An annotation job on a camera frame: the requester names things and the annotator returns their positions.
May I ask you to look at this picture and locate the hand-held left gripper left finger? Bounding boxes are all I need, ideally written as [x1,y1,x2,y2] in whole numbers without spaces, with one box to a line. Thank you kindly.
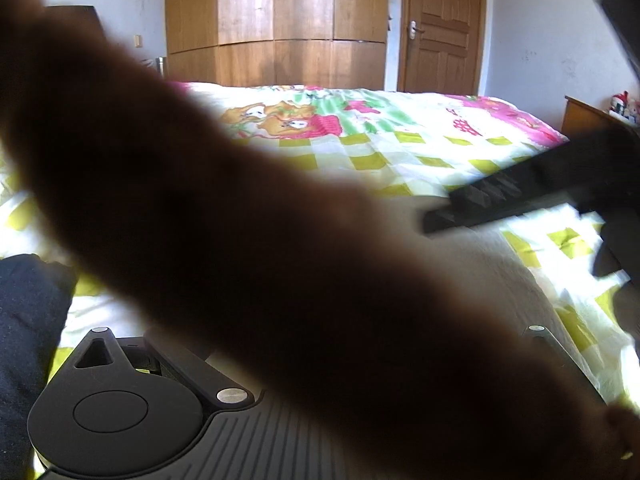
[75,327,252,407]

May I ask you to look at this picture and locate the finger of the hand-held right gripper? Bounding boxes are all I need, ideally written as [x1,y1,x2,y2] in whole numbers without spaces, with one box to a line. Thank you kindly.
[422,127,640,235]
[592,204,640,287]

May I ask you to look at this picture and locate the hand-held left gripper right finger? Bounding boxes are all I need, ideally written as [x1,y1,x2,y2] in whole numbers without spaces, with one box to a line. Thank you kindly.
[522,325,609,405]

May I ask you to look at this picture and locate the white pants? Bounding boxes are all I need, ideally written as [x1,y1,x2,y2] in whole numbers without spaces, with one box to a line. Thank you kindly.
[395,195,603,411]

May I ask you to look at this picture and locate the red white plush figure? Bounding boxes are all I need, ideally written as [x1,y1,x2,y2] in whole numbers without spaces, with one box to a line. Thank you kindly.
[608,91,640,124]

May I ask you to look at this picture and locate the wooden desk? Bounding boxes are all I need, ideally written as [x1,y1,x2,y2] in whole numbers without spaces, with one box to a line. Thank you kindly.
[562,95,640,137]

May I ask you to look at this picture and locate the checkered printed bedsheet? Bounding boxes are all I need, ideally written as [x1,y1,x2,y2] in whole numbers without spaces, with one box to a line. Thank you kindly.
[0,81,640,480]

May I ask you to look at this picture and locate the brown fuzzy cloth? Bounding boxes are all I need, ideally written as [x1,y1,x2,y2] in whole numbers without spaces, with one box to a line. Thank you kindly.
[0,0,640,480]

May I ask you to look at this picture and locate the person's black trousers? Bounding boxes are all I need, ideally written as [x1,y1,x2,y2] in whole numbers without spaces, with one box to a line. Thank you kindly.
[0,254,80,480]

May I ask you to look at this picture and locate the wooden door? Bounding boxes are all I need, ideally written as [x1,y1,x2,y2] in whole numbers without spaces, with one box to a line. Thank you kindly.
[397,0,488,96]

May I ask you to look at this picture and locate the wooden wardrobe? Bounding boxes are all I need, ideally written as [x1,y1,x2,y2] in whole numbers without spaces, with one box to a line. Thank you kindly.
[164,0,390,89]

